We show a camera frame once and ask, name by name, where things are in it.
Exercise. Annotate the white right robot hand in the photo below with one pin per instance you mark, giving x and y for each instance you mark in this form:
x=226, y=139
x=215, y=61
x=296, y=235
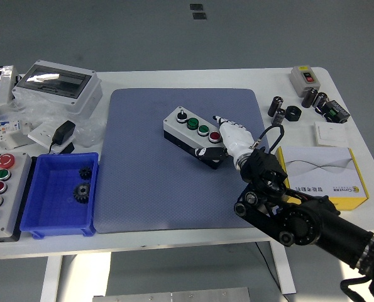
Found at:
x=235, y=140

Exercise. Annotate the grey four-button control box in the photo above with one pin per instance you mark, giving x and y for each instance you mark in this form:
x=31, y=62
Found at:
x=174, y=125

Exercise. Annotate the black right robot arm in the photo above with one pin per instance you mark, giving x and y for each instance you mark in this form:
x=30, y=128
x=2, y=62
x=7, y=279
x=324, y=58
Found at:
x=315, y=225

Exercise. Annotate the grey five-button control box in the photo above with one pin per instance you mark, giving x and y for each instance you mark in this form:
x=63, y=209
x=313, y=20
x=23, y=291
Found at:
x=12, y=207

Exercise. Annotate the black cylindrical capacitor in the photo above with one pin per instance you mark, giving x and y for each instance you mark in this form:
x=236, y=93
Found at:
x=309, y=98
x=275, y=107
x=278, y=118
x=320, y=100

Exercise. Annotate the yellow and white cardboard box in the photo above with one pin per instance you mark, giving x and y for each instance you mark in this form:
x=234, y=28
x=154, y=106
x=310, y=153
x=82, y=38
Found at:
x=325, y=166

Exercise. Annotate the grey-blue table mat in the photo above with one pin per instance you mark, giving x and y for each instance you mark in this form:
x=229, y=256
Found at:
x=149, y=188

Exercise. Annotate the black module with green terminal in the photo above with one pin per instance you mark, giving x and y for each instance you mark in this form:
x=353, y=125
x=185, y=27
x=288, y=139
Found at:
x=336, y=111

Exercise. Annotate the black floor plate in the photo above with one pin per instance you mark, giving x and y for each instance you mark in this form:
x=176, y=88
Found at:
x=199, y=16
x=196, y=7

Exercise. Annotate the white table leg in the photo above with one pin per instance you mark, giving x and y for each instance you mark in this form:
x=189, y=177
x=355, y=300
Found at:
x=50, y=280
x=284, y=270

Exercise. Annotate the small black bevel gear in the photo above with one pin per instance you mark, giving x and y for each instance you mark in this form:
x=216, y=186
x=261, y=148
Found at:
x=85, y=172

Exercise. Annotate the large black bevel gear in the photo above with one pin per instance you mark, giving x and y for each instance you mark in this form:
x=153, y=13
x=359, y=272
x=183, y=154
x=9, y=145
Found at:
x=81, y=192

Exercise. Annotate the grey metal plate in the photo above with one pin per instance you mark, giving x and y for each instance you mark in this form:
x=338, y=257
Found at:
x=174, y=297

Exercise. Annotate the black power adapter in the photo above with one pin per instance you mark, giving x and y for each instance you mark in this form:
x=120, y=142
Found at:
x=64, y=130

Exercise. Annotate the clear plastic bag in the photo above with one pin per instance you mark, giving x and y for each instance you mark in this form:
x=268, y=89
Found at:
x=45, y=113

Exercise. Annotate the blue plastic bin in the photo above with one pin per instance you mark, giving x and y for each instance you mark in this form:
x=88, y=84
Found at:
x=53, y=207

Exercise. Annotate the white circuit breaker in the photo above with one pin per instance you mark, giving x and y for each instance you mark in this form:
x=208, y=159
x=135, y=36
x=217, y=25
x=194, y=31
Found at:
x=10, y=133

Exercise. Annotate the white rectangular box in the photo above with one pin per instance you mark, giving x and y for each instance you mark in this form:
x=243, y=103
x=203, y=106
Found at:
x=5, y=89

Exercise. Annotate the grey two-button switch box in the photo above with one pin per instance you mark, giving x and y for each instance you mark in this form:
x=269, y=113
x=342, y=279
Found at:
x=298, y=83

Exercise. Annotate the white wall switch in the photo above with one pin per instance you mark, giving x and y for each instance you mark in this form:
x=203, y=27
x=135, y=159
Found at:
x=331, y=133

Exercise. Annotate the grey enclosure with clear lid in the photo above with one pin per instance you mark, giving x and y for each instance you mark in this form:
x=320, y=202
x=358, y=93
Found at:
x=76, y=94

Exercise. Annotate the white wall socket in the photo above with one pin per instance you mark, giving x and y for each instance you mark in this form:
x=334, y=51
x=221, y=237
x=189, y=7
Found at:
x=40, y=135

